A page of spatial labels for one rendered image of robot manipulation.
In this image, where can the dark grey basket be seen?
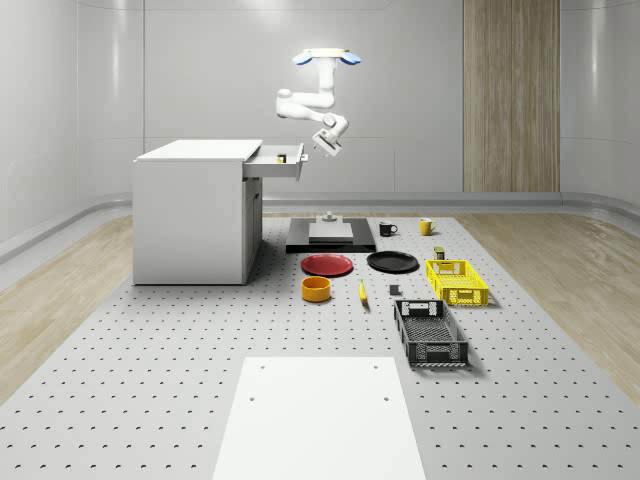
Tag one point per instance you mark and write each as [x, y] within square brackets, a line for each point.
[430, 332]

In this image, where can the white board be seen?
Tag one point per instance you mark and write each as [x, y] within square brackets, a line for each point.
[320, 420]

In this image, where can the black stove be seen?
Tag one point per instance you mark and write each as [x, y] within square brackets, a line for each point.
[330, 235]

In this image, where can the black plate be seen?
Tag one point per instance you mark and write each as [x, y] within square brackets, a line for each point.
[392, 261]

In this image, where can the black mug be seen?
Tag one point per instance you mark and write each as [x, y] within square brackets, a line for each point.
[386, 229]

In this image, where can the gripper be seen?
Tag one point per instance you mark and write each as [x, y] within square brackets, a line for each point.
[327, 141]

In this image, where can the red plate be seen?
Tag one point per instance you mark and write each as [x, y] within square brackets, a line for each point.
[327, 264]

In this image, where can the white cabinet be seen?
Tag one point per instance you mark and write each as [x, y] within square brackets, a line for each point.
[195, 215]

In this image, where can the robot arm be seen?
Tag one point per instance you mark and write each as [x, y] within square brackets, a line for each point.
[305, 102]

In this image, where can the yellow basket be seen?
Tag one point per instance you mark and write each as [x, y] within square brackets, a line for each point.
[457, 282]

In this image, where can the flat-sided can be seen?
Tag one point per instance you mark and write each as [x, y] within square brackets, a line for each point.
[439, 253]

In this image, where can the yellow mug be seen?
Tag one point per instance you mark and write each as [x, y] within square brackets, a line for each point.
[426, 227]

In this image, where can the yellow bowl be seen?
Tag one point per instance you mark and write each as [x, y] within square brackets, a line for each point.
[316, 290]

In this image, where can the white drawer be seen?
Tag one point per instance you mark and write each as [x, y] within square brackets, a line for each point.
[272, 162]

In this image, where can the banana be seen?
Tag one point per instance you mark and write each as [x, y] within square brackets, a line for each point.
[363, 294]

